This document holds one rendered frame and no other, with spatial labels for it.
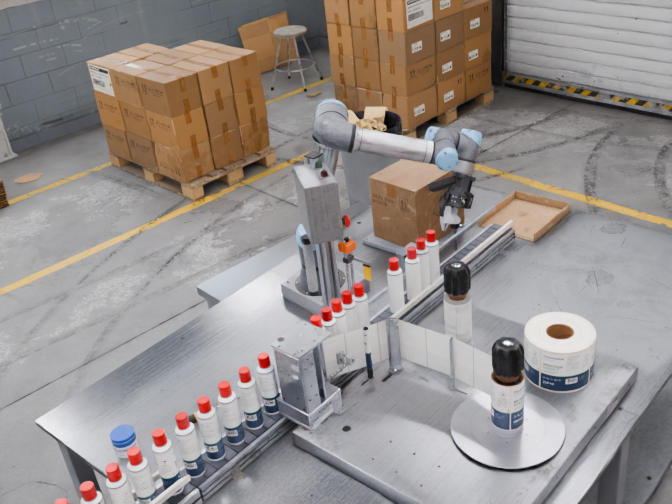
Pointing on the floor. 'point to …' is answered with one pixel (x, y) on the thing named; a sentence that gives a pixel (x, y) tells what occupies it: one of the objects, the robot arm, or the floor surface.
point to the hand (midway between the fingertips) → (442, 226)
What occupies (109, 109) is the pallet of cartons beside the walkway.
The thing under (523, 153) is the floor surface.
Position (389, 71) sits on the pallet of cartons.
